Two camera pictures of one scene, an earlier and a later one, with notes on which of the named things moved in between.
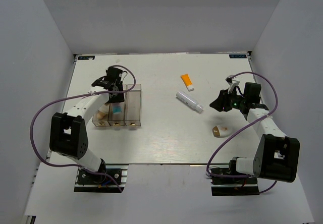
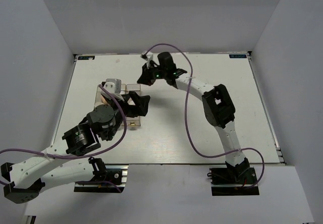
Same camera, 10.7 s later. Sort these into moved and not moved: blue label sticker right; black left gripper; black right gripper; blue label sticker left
Moved: black left gripper; black right gripper
Not moved: blue label sticker left; blue label sticker right
